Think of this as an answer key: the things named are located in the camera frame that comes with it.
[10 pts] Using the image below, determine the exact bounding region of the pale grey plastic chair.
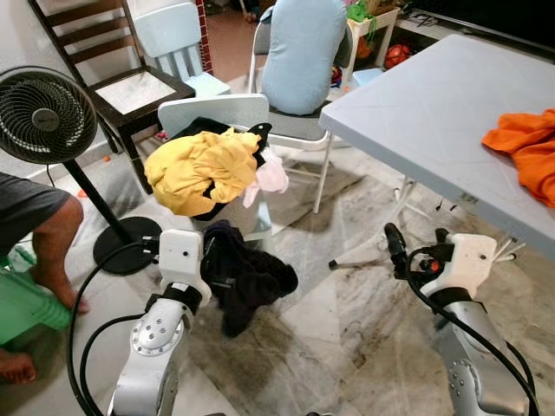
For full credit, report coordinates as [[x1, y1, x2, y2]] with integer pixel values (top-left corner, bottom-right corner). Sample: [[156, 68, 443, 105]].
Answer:
[[156, 94, 278, 244]]

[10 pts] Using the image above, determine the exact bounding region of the yellow shirt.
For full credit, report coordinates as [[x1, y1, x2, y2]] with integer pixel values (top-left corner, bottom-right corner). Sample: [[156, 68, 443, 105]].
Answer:
[[143, 128, 264, 218]]

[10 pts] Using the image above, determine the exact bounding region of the black television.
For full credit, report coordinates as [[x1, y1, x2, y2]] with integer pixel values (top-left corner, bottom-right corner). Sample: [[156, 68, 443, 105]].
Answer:
[[408, 0, 555, 49]]

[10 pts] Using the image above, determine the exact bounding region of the light blue plastic chair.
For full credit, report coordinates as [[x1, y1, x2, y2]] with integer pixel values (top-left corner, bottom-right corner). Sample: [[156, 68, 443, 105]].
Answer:
[[130, 0, 233, 98]]

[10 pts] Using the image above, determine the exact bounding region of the black standing fan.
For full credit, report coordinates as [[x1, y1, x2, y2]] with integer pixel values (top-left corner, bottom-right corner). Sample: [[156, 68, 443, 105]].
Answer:
[[0, 66, 164, 276]]

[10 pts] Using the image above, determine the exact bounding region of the dark navy garment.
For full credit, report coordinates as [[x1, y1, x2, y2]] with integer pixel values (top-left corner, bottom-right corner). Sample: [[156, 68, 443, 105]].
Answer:
[[204, 221, 300, 339]]

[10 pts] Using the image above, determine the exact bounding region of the seated person in light blue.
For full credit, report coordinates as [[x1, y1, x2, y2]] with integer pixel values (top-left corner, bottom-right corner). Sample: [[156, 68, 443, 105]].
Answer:
[[260, 0, 349, 118]]

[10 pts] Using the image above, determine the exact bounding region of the red ball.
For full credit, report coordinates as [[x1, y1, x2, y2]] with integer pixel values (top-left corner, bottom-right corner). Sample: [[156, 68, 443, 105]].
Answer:
[[384, 43, 413, 70]]

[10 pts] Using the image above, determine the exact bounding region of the dark wooden chair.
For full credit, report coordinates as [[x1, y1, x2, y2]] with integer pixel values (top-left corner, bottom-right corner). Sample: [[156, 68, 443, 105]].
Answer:
[[28, 0, 197, 196]]

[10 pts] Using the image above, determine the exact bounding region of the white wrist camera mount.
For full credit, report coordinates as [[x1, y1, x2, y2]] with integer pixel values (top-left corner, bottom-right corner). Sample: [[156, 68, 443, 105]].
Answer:
[[158, 229, 212, 304], [419, 232, 500, 300]]

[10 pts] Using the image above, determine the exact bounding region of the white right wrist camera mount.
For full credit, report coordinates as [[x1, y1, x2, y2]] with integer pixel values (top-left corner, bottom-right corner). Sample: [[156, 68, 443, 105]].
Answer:
[[419, 232, 500, 300]]

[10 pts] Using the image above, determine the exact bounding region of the small white table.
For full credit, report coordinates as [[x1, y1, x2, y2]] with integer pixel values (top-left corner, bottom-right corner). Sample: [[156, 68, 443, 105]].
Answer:
[[347, 4, 402, 88]]

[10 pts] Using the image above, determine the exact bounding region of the black cloth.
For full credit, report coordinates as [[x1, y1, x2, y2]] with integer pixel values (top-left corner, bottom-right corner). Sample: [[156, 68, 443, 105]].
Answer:
[[173, 117, 274, 222]]

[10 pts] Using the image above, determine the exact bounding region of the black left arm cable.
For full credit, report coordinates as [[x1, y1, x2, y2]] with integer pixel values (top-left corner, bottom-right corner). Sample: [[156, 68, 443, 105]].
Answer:
[[68, 241, 166, 416]]

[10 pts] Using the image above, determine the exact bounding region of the person in grey shorts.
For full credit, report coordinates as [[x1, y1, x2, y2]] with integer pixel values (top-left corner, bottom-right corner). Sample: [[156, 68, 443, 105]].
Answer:
[[0, 172, 92, 387]]

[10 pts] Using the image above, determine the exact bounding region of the orange shirt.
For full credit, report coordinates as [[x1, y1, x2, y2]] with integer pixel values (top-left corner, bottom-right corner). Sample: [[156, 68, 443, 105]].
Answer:
[[481, 108, 555, 209]]

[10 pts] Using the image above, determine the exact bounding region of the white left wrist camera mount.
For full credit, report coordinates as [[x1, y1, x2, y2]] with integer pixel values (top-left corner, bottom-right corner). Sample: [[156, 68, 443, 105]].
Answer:
[[158, 229, 212, 304]]

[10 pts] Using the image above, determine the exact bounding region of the green plastic stool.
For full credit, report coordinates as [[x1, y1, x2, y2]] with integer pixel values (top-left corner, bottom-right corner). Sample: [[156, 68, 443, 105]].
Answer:
[[0, 247, 75, 352]]

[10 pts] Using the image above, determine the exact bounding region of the pale pink garment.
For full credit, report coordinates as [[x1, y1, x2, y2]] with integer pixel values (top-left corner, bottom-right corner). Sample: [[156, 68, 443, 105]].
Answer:
[[243, 147, 291, 209]]

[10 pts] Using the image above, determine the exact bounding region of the grey folding table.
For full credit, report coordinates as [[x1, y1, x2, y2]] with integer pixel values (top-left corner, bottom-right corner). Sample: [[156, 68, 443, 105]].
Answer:
[[319, 33, 555, 270]]

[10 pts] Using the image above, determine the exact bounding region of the grey metal folding chair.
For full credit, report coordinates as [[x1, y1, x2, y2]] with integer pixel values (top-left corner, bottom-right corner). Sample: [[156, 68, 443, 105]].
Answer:
[[250, 17, 356, 216]]

